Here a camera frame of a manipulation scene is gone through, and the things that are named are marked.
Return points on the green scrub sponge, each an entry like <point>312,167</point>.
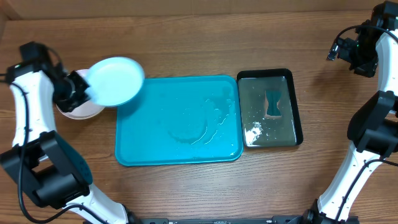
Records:
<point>271,104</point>

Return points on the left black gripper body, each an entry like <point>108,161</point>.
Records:
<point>73,93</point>

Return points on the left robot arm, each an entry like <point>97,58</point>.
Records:
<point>42,164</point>

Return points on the black water basin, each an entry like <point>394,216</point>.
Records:
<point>258,131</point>

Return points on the blue rimmed plate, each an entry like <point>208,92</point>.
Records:
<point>114,81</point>

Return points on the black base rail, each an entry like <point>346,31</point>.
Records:
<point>279,219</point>

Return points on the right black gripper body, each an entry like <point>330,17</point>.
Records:
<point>347,53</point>

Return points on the white pink plate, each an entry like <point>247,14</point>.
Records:
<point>86,110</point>

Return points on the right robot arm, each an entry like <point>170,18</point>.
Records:
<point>372,137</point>

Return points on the teal plastic tray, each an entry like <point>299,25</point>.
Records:
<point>180,120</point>

